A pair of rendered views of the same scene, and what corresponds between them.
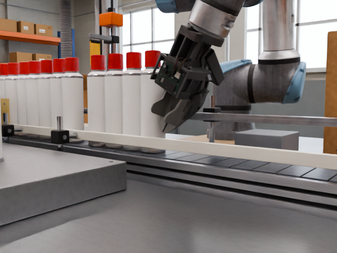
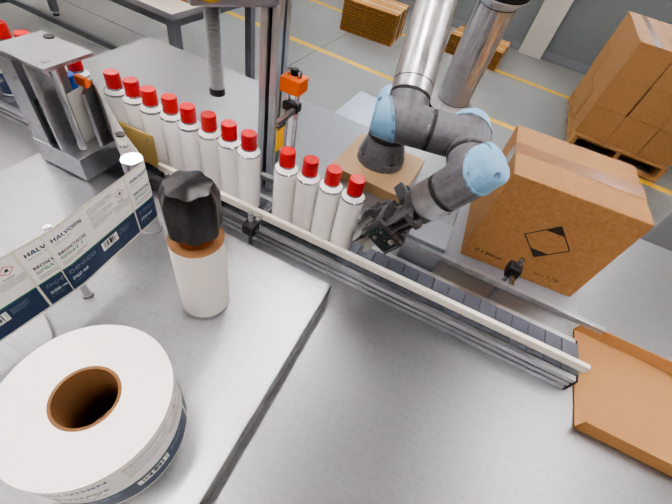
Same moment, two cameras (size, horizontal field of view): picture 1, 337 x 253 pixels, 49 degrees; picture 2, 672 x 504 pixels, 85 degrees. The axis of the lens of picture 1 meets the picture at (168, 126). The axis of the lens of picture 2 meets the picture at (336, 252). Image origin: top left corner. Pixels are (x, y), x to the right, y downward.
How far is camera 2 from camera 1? 0.64 m
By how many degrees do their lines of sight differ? 48
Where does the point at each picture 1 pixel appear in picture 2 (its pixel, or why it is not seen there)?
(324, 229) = (465, 360)
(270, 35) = (452, 90)
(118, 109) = (309, 210)
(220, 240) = (415, 386)
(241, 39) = not seen: outside the picture
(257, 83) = not seen: hidden behind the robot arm
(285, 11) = (478, 72)
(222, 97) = not seen: hidden behind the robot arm
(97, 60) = (289, 160)
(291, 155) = (458, 308)
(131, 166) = (324, 266)
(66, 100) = (246, 178)
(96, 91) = (286, 189)
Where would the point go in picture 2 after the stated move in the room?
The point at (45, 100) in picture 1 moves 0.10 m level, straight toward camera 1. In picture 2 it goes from (212, 160) to (228, 187)
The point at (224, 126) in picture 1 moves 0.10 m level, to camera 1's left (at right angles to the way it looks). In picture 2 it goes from (379, 161) to (348, 160)
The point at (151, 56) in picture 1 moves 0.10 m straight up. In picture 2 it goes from (357, 189) to (369, 146)
